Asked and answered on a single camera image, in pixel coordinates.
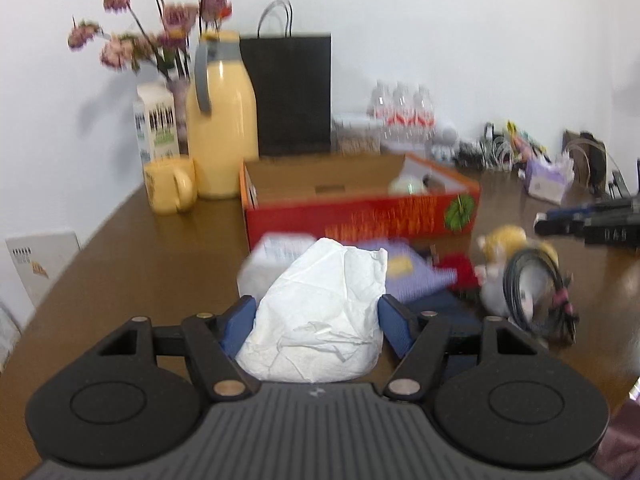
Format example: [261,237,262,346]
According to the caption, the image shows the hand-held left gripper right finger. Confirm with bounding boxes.
[378,295,548,403]

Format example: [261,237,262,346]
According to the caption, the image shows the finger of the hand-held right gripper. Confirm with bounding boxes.
[534,214,588,237]
[545,204,601,221]

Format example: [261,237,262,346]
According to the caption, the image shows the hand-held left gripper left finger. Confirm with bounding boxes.
[90,295,258,403]

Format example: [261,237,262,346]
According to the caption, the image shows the purple knitted pouch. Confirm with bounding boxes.
[357,241,453,303]

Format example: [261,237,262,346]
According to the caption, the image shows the yellow and white plush toy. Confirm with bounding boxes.
[474,224,560,318]

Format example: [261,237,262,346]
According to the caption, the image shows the black cable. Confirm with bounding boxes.
[502,247,581,346]

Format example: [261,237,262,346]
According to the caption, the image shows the white tissue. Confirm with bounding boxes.
[235,237,389,383]

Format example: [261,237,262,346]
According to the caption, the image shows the red fabric rose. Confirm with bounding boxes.
[434,254,477,291]

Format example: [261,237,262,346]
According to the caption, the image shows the red cardboard box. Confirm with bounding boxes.
[239,154,482,254]

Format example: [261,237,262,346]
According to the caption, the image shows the purple tissue pack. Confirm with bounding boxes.
[520,152,576,206]

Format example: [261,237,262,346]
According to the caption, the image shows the brown paper bag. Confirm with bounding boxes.
[562,129,608,191]

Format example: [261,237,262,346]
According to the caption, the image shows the colourful packets bundle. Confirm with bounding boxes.
[505,120,543,161]

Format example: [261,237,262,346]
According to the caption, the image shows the white robot toy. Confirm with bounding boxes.
[432,127,460,163]

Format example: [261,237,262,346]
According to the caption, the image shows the clear plastic wrapped item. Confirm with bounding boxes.
[389,175,429,196]

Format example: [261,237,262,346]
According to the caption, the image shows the yellow mug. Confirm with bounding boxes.
[143,156,197,215]

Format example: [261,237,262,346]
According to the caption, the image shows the clear container of nuts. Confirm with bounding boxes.
[332,114,383,156]

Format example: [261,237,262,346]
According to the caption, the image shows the yellow thermos jug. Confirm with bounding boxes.
[186,30,260,200]

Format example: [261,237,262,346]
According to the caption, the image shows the white printed board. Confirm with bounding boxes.
[5,231,81,308]

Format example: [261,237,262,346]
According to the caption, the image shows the dark maroon cloth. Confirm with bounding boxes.
[595,375,640,480]

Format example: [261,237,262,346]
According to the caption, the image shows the white milk carton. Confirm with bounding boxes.
[132,82,181,163]

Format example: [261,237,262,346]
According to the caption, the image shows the glass vase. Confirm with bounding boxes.
[167,77,192,156]

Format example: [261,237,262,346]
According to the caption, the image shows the black paper bag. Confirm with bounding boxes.
[239,0,333,158]

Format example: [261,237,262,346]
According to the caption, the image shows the dried pink flower bouquet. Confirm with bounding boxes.
[67,0,233,83]

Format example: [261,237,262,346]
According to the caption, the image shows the tangle of cables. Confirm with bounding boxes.
[457,122,516,171]

